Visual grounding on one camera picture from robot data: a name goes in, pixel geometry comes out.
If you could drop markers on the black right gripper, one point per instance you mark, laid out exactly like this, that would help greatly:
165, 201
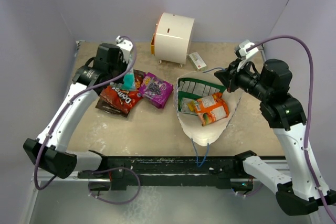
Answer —
229, 76

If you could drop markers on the orange candy bag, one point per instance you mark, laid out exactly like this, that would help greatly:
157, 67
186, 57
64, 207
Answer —
211, 108

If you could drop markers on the green snack bag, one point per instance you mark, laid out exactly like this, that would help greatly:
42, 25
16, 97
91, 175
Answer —
191, 89

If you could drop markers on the purple Lot 100 gummy bag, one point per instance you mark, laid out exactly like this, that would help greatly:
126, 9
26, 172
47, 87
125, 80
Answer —
156, 90

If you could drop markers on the teal mint candy bag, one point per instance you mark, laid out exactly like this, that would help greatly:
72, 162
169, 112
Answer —
129, 81

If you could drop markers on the red Doritos chips bag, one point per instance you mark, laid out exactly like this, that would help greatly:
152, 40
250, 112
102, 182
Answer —
124, 99

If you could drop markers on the brown Kettle chips bag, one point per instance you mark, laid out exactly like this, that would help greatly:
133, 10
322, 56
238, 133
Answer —
105, 106

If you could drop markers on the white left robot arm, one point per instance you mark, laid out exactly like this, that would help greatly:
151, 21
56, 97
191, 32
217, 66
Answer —
49, 150

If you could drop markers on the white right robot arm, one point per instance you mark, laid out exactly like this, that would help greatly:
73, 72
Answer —
296, 194

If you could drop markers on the small green white box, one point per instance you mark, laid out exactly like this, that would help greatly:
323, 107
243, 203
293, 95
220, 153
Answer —
197, 62

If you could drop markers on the white round cabinet orange front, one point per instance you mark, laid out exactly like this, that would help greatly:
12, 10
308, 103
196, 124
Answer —
172, 37

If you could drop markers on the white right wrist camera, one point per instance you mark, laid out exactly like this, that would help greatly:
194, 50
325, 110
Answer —
244, 53

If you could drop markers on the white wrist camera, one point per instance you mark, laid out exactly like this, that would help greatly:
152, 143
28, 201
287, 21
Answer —
244, 53
126, 47

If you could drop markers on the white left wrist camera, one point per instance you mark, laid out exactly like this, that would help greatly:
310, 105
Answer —
126, 47

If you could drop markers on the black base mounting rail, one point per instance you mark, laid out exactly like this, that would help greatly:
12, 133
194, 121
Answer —
221, 172

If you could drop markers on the aluminium frame rail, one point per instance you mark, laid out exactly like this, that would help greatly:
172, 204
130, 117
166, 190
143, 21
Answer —
43, 175

